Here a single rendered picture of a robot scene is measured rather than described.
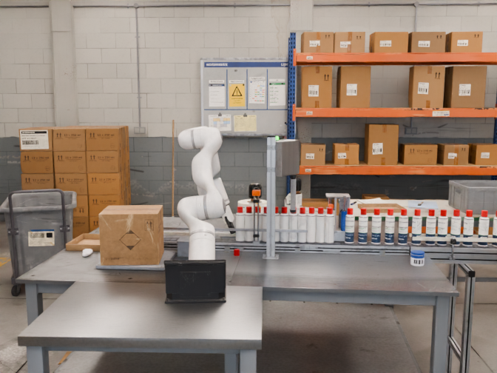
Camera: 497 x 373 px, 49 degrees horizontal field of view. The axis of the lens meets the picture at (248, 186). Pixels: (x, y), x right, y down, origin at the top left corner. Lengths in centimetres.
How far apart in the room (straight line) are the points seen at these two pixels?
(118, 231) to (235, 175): 485
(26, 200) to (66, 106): 247
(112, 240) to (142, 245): 16
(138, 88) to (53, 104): 122
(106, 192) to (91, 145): 55
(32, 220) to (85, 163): 154
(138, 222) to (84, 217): 368
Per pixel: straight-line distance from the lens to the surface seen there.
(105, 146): 635
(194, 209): 260
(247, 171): 759
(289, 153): 299
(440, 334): 278
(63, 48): 799
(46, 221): 505
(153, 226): 285
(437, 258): 327
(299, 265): 293
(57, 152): 647
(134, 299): 249
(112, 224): 288
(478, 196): 467
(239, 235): 318
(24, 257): 515
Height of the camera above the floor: 168
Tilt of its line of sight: 9 degrees down
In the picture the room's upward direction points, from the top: straight up
